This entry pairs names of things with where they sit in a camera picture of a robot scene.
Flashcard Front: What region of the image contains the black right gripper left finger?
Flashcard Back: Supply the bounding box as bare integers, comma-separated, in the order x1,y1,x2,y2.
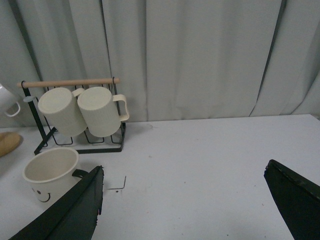
11,166,104,240

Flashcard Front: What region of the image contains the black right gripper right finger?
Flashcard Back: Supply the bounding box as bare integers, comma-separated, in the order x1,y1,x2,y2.
264,159,320,240

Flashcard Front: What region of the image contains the smiley face cream mug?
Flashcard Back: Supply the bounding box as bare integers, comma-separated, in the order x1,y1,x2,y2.
22,147,87,210

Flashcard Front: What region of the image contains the wooden mug tree stand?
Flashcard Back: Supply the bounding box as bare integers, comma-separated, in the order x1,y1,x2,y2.
0,132,22,157

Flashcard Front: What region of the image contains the left cream ribbed mug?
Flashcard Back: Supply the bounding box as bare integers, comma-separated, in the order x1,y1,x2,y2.
38,87,87,137

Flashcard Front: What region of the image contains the cream ribbed mug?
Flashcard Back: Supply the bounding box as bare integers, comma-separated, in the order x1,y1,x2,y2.
77,86,130,138
38,87,87,137

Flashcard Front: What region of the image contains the right cream ribbed mug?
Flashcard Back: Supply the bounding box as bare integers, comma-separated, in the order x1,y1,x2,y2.
77,86,130,138

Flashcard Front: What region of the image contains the white hanging mug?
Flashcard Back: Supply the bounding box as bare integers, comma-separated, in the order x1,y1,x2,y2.
0,84,21,118

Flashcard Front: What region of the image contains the grey backdrop curtain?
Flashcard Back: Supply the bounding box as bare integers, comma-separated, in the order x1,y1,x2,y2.
0,0,320,122

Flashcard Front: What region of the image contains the black wire cup rack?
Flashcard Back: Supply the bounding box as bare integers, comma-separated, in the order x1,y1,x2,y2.
16,77,126,155

